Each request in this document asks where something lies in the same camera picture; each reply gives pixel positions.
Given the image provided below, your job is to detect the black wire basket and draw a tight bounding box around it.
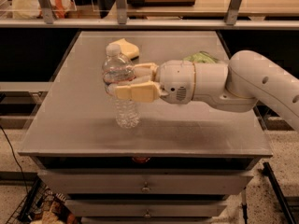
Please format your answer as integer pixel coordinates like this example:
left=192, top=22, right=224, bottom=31
left=5, top=177, right=81, bottom=224

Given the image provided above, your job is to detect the white orange plastic bag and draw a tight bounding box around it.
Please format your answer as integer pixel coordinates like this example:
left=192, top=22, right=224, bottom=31
left=12, top=0, right=74, bottom=19

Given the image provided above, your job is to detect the grey drawer cabinet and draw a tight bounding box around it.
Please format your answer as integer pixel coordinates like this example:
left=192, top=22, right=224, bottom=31
left=21, top=31, right=272, bottom=224

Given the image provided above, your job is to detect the yellow sponge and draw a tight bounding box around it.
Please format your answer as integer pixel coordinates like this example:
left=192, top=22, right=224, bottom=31
left=113, top=38, right=139, bottom=60

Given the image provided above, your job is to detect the lower drawer knob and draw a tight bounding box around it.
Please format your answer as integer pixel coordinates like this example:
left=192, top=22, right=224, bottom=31
left=143, top=210, right=151, bottom=218

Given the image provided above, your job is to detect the upper drawer knob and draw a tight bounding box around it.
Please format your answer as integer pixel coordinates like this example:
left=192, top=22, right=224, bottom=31
left=141, top=182, right=150, bottom=193

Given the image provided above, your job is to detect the green snack bag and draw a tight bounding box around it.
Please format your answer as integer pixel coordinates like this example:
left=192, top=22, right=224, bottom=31
left=184, top=51, right=219, bottom=63

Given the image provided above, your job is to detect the black floor cable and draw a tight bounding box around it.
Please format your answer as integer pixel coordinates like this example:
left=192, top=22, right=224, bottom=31
left=0, top=124, right=31, bottom=194

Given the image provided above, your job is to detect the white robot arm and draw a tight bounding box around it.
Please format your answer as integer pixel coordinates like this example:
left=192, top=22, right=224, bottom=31
left=108, top=50, right=299, bottom=131

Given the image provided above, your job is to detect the metal railing with posts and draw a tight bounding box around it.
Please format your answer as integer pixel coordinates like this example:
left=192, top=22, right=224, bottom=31
left=0, top=0, right=299, bottom=30

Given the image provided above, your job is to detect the clear plastic water bottle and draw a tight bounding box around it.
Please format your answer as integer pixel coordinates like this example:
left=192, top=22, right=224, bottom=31
left=102, top=44, right=140, bottom=129

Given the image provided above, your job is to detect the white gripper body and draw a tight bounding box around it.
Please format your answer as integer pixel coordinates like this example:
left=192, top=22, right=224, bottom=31
left=155, top=60, right=195, bottom=105

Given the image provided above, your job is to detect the drawer knob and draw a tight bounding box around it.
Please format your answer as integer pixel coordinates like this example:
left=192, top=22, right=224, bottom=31
left=143, top=210, right=151, bottom=218
left=141, top=182, right=150, bottom=193

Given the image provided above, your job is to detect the black metal stand leg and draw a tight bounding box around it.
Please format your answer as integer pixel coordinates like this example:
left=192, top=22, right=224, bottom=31
left=263, top=162, right=298, bottom=224

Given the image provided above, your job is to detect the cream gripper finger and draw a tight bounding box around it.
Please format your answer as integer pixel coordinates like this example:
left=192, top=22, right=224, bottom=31
left=134, top=63, right=158, bottom=80
left=114, top=81, right=161, bottom=103

